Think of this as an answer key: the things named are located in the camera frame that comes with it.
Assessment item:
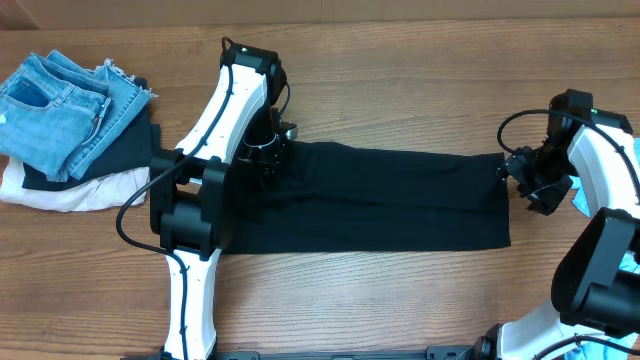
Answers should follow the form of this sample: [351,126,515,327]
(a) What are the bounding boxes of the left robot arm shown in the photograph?
[149,38,297,359]

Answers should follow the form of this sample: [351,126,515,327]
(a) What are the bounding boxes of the folded white garment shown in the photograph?
[1,158,149,212]

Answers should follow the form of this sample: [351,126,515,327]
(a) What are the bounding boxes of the folded dark navy garment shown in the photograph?
[22,79,160,191]

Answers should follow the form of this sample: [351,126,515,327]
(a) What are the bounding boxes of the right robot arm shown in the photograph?
[458,89,639,360]

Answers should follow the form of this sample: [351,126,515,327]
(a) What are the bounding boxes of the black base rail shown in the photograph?
[119,344,489,360]

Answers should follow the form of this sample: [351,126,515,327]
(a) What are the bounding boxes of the blue denim shorts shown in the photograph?
[1,50,152,182]

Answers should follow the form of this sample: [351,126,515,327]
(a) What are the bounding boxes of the black t-shirt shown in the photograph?
[225,142,511,255]

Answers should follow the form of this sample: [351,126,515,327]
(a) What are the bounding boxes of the light blue crumpled shirt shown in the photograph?
[564,139,640,360]

